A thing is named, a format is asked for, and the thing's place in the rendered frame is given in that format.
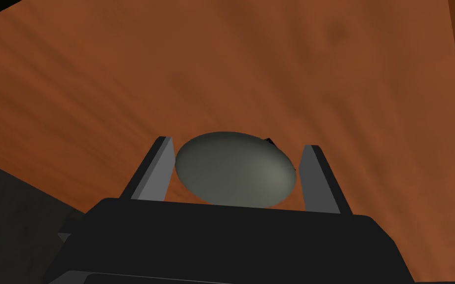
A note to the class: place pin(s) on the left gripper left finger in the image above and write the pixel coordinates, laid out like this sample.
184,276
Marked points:
153,173

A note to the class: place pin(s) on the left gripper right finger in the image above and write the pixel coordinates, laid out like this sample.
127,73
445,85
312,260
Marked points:
319,182

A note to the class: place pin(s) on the grey round door knob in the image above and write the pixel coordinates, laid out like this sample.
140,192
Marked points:
235,169

